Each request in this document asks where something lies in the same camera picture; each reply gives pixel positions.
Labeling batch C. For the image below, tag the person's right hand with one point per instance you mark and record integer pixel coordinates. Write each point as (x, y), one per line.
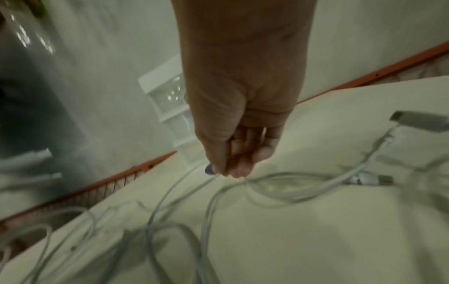
(242, 83)

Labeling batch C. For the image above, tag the white table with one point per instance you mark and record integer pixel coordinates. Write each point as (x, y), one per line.
(315, 235)

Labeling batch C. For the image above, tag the purple round sticker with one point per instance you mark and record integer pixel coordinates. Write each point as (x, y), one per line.
(208, 169)

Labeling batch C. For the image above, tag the white drawer organizer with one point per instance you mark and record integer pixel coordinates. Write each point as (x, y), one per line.
(165, 91)

